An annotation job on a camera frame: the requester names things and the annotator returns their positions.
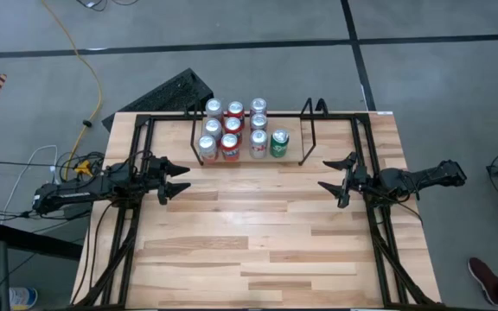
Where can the orange Fanta can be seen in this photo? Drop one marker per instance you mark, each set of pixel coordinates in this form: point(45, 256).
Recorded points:
point(235, 108)
point(229, 146)

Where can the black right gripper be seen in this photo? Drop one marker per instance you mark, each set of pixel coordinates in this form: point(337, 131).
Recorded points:
point(365, 183)

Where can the white pink Spindrift can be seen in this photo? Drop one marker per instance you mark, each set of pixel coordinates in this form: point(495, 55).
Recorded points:
point(207, 146)
point(212, 126)
point(213, 105)

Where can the person's foot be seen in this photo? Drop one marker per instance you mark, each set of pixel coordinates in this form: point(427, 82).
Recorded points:
point(487, 281)

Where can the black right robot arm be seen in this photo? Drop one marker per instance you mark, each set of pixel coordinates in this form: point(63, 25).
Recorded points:
point(426, 177)

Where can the green Sprite can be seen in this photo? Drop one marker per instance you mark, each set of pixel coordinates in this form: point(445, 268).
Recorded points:
point(279, 144)

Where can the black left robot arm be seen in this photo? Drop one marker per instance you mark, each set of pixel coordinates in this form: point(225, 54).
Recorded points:
point(76, 192)

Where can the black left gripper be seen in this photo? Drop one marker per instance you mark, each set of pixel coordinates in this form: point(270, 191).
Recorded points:
point(157, 179)

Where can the white blue yellow object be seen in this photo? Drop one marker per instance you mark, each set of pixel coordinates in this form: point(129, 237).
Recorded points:
point(22, 298)

